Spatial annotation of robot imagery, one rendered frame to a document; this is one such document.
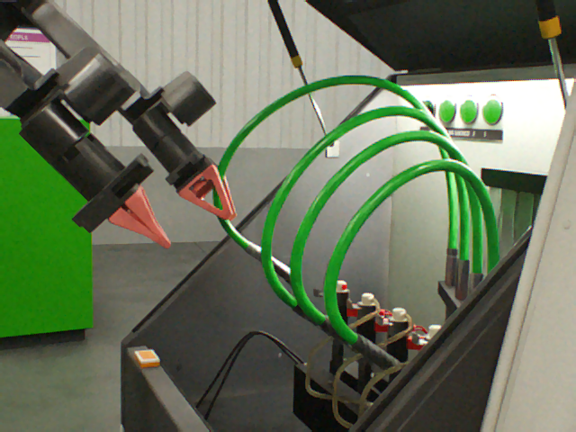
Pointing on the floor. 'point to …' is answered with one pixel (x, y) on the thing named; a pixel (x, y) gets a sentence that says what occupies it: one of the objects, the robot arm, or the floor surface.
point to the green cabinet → (40, 249)
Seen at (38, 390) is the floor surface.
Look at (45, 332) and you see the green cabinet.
